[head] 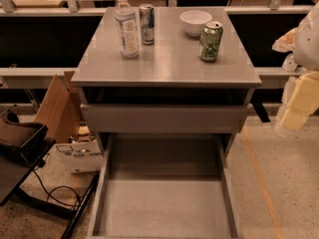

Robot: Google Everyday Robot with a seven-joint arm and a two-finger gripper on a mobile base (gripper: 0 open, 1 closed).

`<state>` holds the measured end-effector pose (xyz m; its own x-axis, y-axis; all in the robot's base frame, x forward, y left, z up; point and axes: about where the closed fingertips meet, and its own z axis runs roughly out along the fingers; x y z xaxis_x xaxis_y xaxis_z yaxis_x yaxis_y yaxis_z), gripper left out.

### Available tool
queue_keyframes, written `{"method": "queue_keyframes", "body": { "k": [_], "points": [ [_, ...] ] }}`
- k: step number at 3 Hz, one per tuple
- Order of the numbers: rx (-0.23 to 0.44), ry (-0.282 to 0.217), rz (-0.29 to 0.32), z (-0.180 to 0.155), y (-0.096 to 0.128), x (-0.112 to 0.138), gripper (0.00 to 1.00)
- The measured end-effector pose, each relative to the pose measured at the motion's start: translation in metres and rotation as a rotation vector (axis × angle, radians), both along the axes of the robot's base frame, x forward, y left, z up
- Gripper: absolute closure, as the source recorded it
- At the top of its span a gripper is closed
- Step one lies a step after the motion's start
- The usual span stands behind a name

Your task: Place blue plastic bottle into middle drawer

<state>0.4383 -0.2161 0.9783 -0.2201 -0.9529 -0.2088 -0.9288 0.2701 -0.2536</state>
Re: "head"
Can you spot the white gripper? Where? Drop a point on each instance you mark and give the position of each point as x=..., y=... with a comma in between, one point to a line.
x=308, y=44

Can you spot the clear plastic water bottle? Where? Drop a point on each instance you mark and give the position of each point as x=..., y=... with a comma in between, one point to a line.
x=126, y=20

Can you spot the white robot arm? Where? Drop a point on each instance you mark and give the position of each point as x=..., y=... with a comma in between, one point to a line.
x=306, y=50

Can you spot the grey drawer cabinet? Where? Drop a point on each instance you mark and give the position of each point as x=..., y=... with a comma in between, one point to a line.
x=168, y=72

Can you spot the open grey middle drawer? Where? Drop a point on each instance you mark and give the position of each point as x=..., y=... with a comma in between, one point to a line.
x=156, y=186

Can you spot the closed grey top drawer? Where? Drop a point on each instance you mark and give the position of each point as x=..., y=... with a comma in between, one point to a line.
x=165, y=119

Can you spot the green soda can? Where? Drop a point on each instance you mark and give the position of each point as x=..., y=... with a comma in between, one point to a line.
x=209, y=41

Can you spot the white bowl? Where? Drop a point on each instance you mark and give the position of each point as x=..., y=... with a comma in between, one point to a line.
x=193, y=21

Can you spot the silver blue energy drink can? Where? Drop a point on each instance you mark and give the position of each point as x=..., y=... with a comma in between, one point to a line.
x=147, y=23

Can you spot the white printed cardboard box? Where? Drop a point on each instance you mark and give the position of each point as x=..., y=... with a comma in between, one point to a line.
x=80, y=156

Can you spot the brown cardboard box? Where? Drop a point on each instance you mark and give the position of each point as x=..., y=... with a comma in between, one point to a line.
x=60, y=110

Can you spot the dark tray with brown object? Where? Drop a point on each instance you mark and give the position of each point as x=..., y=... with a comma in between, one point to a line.
x=19, y=139

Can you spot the black side table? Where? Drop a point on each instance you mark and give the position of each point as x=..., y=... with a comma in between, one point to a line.
x=44, y=201

